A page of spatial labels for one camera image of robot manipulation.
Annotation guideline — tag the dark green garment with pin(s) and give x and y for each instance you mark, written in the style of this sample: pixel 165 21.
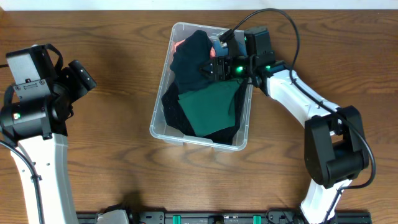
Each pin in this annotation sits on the dark green garment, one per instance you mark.
pixel 213 108

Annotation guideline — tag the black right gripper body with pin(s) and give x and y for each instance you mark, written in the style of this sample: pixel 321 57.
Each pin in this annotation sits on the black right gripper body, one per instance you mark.
pixel 234 65

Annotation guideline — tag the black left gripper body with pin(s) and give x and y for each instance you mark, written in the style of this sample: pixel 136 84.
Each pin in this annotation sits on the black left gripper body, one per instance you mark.
pixel 34 86

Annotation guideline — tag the clear plastic storage bin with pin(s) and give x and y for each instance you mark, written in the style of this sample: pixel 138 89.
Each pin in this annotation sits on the clear plastic storage bin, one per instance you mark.
pixel 158 126

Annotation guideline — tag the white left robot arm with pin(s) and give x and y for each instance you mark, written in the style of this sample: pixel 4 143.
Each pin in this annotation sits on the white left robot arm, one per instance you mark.
pixel 33 124

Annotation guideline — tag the dark navy garment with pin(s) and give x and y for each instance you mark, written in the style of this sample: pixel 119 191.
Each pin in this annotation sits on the dark navy garment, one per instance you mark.
pixel 187 59

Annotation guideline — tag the black knit garment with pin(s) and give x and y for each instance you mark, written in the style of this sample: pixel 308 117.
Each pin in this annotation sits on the black knit garment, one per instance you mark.
pixel 175 117

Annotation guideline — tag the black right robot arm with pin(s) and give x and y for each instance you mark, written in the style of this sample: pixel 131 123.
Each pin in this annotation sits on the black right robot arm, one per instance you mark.
pixel 335 150

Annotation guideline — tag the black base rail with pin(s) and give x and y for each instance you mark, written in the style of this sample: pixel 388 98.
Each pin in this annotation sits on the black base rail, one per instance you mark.
pixel 122 214

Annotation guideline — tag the blue cloth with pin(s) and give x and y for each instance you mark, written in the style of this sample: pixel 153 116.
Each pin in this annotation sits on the blue cloth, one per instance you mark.
pixel 217 49

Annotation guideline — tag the pink shirt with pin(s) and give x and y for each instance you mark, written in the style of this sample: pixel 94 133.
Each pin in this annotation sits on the pink shirt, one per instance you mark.
pixel 178 45

